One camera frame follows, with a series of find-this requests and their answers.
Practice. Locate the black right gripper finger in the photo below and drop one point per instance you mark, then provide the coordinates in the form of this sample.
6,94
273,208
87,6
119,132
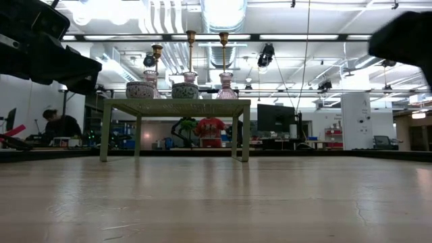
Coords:
391,40

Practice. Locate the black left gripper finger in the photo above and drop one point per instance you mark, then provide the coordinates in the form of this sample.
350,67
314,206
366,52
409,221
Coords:
77,74

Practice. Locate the short brass candlestick holder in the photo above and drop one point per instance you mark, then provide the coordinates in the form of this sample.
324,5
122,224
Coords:
157,50

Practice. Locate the tall brass candlestick holder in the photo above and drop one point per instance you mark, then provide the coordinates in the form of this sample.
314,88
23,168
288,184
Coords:
223,38
191,35

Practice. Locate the black background robot arm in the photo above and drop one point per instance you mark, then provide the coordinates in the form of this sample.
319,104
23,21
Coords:
173,130

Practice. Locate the person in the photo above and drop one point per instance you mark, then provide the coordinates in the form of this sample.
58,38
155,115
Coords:
211,128
62,128

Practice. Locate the black computer monitor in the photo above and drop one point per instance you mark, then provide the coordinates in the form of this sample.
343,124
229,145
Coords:
276,118
11,119

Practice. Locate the blue storage bin rack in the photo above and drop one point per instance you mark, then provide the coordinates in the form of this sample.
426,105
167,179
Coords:
128,143

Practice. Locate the dark background office chair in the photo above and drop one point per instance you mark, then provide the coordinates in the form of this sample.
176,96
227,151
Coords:
383,141

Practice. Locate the green perforated metal shelf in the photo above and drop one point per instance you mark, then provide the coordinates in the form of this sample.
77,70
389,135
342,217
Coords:
175,107

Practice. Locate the red storage bin rack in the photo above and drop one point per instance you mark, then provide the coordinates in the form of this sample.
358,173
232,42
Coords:
334,132

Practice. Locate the green background plant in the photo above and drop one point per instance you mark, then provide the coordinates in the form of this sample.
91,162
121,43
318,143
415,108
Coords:
187,125

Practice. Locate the black hanging camera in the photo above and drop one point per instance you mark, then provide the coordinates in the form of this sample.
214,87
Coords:
149,60
266,55

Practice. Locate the black aluminium rig frame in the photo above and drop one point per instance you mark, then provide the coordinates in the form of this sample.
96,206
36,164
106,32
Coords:
303,155

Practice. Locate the silver ceiling ventilation duct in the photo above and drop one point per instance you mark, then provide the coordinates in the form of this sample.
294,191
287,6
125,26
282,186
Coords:
224,13

